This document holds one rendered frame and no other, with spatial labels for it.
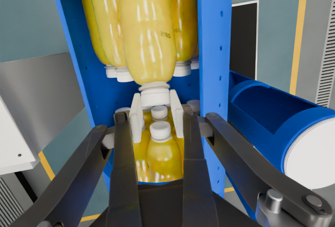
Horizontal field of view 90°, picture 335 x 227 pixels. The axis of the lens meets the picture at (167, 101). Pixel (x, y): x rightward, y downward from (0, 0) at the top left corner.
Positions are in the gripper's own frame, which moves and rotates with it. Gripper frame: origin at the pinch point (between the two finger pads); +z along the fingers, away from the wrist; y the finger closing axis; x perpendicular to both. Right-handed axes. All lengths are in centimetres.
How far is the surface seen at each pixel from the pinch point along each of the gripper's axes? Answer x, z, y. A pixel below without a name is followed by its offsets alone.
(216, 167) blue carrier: -14.4, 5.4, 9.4
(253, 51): -6, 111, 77
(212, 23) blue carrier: 9.1, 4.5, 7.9
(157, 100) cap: 1.0, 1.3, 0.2
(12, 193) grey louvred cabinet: -110, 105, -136
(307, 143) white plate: -26, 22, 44
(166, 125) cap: -7.5, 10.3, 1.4
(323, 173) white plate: -39, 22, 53
